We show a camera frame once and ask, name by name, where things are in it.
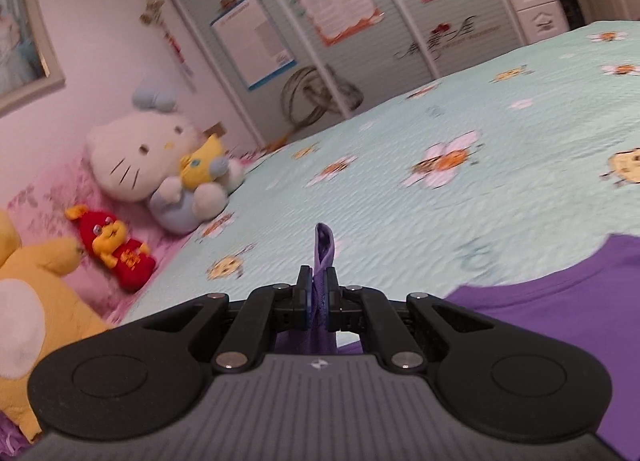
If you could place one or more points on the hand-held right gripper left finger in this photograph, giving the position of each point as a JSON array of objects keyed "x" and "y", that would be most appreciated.
[{"x": 302, "y": 298}]

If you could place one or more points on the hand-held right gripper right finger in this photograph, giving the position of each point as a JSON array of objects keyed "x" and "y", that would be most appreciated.
[{"x": 334, "y": 298}]

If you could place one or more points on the purple t-shirt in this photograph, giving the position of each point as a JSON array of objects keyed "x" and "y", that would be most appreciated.
[{"x": 550, "y": 311}]

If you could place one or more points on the bee-print quilted bedspread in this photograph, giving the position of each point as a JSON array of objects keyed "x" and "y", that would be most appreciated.
[{"x": 400, "y": 221}]

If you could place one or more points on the small yellow plush toy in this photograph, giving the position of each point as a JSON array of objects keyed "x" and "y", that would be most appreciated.
[{"x": 200, "y": 166}]

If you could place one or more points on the red and yellow plush toy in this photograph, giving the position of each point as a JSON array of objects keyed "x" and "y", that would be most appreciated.
[{"x": 127, "y": 261}]

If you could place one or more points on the white cat plush toy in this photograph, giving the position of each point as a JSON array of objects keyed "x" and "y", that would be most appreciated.
[{"x": 135, "y": 156}]

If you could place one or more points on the pink floral pillow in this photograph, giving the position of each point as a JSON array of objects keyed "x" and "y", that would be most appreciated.
[{"x": 55, "y": 201}]

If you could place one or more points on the yellow bear plush toy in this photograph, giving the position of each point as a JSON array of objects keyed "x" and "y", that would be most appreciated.
[{"x": 30, "y": 301}]

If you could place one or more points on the grey sliding-door wardrobe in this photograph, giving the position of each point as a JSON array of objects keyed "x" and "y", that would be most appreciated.
[{"x": 400, "y": 26}]

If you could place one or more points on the purple floral cloth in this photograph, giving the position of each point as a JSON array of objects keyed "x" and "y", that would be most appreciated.
[{"x": 7, "y": 436}]

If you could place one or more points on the white drawer cabinet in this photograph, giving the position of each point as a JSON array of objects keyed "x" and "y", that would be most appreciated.
[{"x": 535, "y": 6}]

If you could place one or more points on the blue-bordered wall poster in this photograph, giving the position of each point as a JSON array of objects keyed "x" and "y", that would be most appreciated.
[{"x": 255, "y": 41}]

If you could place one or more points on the hanging wall ornament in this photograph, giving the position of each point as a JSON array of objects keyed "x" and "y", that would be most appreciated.
[{"x": 152, "y": 6}]

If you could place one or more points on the framed wall picture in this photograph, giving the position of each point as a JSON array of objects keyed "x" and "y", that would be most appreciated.
[{"x": 15, "y": 36}]

